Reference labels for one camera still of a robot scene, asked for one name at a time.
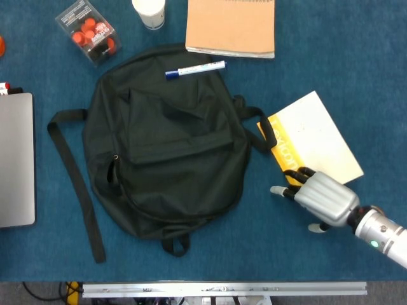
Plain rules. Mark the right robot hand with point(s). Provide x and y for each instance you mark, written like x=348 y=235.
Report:
x=327 y=198

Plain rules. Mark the yellow and white book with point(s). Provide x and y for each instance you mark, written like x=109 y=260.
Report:
x=318 y=139

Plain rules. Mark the black fabric backpack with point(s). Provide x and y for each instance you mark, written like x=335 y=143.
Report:
x=165 y=159

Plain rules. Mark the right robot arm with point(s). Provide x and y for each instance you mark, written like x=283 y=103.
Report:
x=381 y=233

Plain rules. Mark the blue felt table cloth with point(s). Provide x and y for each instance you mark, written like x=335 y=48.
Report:
x=318 y=263

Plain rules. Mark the white marker with blue cap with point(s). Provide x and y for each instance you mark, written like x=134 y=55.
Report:
x=197 y=69

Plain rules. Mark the tan spiral notebook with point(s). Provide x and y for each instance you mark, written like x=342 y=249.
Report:
x=229 y=28

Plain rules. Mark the white paper cup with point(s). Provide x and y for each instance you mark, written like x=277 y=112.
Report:
x=149 y=12

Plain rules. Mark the yellow power strip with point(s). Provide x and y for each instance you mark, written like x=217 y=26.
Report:
x=74 y=292

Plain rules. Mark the clear box of red caps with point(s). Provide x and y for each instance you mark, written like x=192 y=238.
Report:
x=89 y=35

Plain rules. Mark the grey laptop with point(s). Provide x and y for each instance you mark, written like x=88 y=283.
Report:
x=16 y=159

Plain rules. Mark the red capped marker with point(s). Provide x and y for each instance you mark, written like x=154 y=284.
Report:
x=4 y=87

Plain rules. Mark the orange translucent object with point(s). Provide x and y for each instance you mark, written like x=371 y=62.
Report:
x=2 y=47

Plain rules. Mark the white robot base bracket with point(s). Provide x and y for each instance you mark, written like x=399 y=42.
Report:
x=254 y=300

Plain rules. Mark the aluminium rail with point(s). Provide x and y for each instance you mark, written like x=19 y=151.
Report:
x=222 y=289

